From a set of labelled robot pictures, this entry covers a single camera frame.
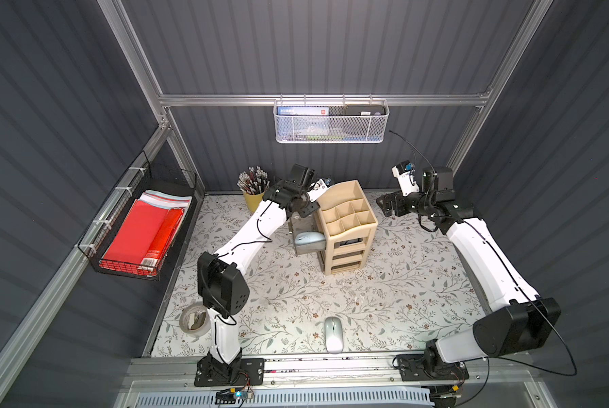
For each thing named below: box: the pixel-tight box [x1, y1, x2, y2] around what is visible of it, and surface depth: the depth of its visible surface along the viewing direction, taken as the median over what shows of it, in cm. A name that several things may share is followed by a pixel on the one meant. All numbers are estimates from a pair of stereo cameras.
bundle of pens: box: [236, 165, 270, 195], surface depth 103 cm
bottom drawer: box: [330, 259, 366, 274], surface depth 93 cm
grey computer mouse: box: [324, 316, 345, 355], surface depth 81 cm
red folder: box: [98, 198, 185, 277], surface depth 72 cm
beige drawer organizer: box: [313, 180, 379, 275], surface depth 82 cm
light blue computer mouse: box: [295, 231, 326, 245], surface depth 84 cm
